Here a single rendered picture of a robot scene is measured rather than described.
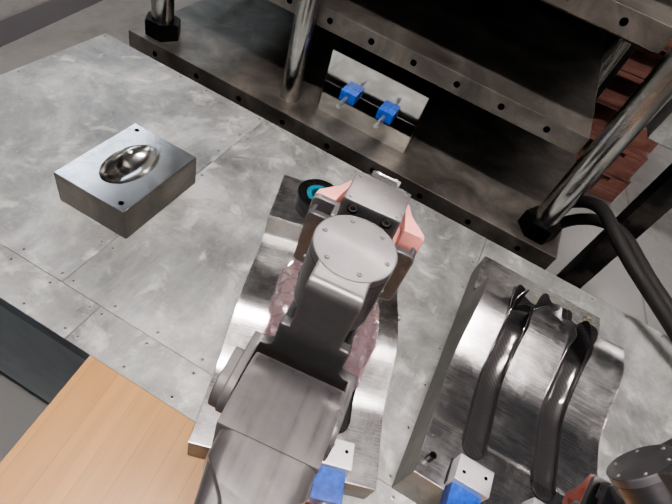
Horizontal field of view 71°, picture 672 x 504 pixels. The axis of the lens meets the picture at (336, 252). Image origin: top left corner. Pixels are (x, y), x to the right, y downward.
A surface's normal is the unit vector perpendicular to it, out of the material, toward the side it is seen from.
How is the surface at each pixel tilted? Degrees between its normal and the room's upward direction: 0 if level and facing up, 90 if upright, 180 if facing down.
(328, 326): 88
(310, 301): 88
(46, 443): 0
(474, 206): 0
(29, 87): 0
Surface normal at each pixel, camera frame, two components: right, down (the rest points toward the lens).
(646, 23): -0.44, 0.61
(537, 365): 0.02, -0.26
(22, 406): 0.25, -0.62
